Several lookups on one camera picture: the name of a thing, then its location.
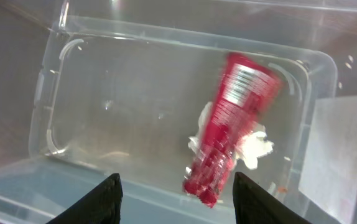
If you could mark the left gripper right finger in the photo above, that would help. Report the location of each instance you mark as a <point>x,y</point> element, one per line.
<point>254,205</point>

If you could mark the white tissue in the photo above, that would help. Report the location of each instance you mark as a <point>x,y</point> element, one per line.
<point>248,148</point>

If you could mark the red snack wrapper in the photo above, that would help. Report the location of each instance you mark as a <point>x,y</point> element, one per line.
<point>246,90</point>

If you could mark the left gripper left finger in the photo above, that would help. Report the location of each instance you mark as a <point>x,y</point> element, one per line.
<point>102,205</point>

